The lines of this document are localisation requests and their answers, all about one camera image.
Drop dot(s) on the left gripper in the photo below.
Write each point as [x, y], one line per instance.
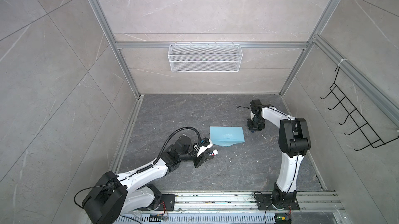
[202, 158]

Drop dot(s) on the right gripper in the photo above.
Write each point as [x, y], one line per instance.
[251, 127]

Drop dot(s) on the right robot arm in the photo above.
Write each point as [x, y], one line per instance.
[293, 141]

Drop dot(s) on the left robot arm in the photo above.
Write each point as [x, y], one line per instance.
[117, 194]

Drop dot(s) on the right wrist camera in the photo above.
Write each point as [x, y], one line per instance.
[256, 106]

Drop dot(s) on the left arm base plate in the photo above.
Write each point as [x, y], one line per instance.
[168, 201]

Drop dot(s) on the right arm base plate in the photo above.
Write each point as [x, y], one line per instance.
[268, 201]

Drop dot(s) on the white wire mesh basket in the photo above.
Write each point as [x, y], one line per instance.
[191, 58]

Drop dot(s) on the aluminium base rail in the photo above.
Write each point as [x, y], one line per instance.
[241, 208]

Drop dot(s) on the black wire hook rack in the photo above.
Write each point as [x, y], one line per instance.
[362, 125]

